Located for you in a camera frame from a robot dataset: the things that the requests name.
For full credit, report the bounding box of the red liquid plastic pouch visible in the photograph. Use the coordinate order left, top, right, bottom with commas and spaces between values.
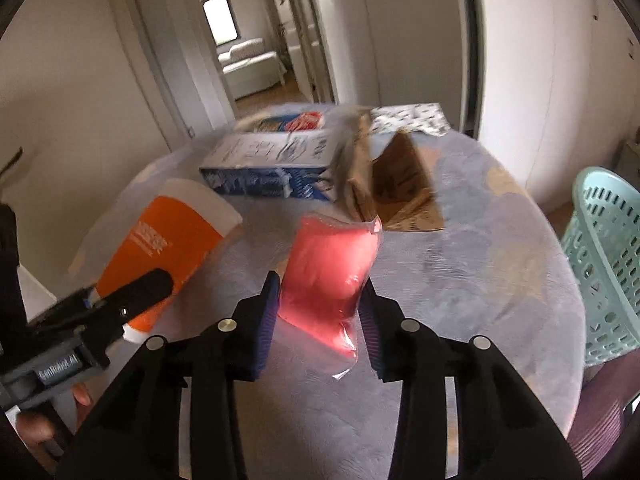
279, 214, 382, 379

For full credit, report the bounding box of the blue white milk carton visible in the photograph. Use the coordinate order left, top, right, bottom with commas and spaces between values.
200, 129, 346, 202

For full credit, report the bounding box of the brown paper bag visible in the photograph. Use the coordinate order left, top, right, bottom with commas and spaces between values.
343, 114, 445, 232

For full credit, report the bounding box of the person's left hand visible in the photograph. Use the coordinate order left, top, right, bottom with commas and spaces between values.
15, 384, 93, 448

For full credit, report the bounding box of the mint green laundry basket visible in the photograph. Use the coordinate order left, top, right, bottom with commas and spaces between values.
561, 167, 640, 367

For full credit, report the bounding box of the beige nightstand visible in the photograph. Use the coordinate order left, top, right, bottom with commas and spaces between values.
614, 141, 640, 190

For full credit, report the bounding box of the white sofa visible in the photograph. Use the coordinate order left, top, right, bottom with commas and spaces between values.
218, 38, 286, 100

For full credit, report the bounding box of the red blue card box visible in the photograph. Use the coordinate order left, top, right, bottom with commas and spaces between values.
236, 110, 324, 132

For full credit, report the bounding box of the polka dot cloth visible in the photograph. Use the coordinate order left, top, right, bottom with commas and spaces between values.
370, 103, 451, 136

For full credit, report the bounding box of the window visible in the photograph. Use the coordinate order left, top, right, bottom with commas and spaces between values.
202, 0, 240, 47

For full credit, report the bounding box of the white wardrobe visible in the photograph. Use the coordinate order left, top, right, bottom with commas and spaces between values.
478, 0, 639, 211

